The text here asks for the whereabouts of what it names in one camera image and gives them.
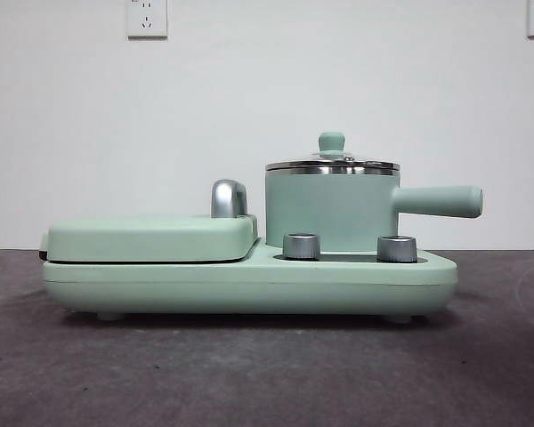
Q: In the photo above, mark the mint green breakfast machine base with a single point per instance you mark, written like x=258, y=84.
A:
x=249, y=284

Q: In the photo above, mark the silver control knob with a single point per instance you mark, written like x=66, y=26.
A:
x=301, y=247
x=396, y=249

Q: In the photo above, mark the glass pot lid green knob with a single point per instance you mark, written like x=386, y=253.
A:
x=333, y=141

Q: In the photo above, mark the mint green griddle cover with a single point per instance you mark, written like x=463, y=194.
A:
x=147, y=238

